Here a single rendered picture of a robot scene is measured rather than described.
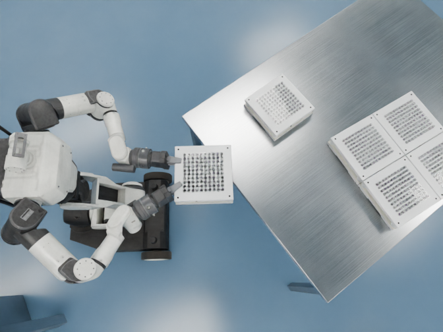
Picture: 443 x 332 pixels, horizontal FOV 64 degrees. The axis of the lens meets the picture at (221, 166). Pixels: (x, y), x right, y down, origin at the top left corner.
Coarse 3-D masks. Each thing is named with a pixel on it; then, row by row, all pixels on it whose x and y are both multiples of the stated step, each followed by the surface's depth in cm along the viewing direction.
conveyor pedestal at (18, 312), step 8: (0, 296) 212; (8, 296) 219; (16, 296) 228; (0, 304) 208; (8, 304) 215; (16, 304) 224; (24, 304) 232; (0, 312) 205; (8, 312) 212; (16, 312) 220; (24, 312) 228; (0, 320) 201; (8, 320) 208; (16, 320) 216; (24, 320) 224
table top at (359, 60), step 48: (384, 0) 200; (288, 48) 191; (336, 48) 190; (384, 48) 190; (432, 48) 190; (240, 96) 182; (336, 96) 181; (384, 96) 181; (432, 96) 181; (240, 144) 173; (288, 144) 173; (240, 192) 168; (288, 192) 166; (336, 192) 166; (288, 240) 159; (336, 240) 159; (384, 240) 159; (336, 288) 152
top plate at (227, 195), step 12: (180, 156) 152; (204, 156) 152; (228, 156) 152; (180, 168) 150; (192, 168) 150; (216, 168) 150; (228, 168) 150; (180, 180) 148; (216, 180) 148; (228, 180) 148; (180, 192) 147; (192, 192) 147; (204, 192) 147; (216, 192) 147; (228, 192) 147
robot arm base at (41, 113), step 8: (32, 104) 134; (40, 104) 136; (48, 104) 138; (16, 112) 142; (32, 112) 134; (40, 112) 136; (48, 112) 138; (32, 120) 134; (40, 120) 136; (48, 120) 138; (56, 120) 140; (24, 128) 142; (32, 128) 136; (40, 128) 136
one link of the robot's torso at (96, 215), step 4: (100, 208) 226; (92, 212) 218; (96, 212) 218; (100, 212) 225; (92, 216) 218; (96, 216) 218; (100, 216) 225; (92, 220) 217; (96, 220) 218; (100, 220) 225; (92, 224) 217; (96, 224) 217; (100, 224) 217; (104, 224) 217; (92, 228) 219; (96, 228) 220; (100, 228) 220; (104, 228) 221
